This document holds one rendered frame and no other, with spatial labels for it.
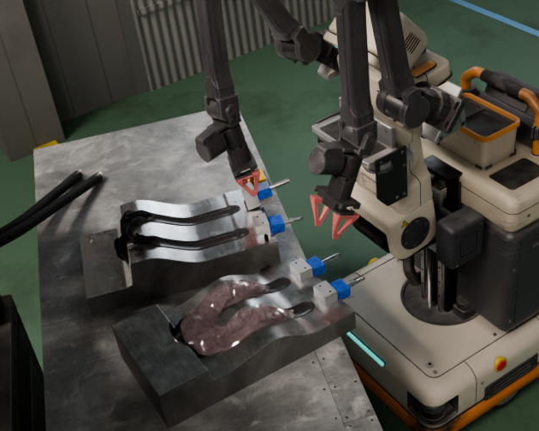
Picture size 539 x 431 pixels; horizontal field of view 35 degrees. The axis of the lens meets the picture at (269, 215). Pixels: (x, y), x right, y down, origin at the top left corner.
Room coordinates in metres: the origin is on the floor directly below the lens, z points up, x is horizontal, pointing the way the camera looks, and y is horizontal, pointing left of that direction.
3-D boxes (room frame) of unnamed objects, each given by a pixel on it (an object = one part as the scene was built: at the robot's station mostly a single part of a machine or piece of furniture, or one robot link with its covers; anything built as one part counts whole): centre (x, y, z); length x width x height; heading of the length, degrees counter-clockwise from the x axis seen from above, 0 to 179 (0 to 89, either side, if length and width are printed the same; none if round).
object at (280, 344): (1.45, 0.12, 0.85); 0.50 x 0.26 x 0.11; 116
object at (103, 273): (1.79, 0.26, 0.87); 0.50 x 0.26 x 0.14; 99
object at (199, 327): (1.46, 0.12, 0.90); 0.26 x 0.18 x 0.08; 116
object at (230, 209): (1.79, 0.24, 0.92); 0.35 x 0.16 x 0.09; 99
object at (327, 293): (1.53, -0.15, 0.85); 0.13 x 0.05 x 0.05; 116
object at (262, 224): (1.77, -0.02, 0.89); 0.13 x 0.05 x 0.05; 98
